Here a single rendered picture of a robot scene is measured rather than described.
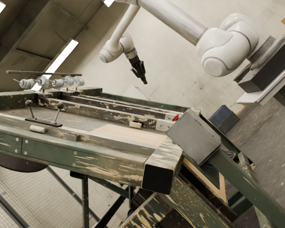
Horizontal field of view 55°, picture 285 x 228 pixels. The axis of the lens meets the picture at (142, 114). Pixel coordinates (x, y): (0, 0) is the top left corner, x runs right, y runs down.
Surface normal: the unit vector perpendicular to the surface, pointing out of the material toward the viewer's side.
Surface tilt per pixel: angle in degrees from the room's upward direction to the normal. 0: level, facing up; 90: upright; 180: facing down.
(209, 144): 90
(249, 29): 90
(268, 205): 90
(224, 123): 90
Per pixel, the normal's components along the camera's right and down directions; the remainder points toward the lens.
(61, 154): -0.25, 0.12
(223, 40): 0.09, -0.47
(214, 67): -0.53, 0.67
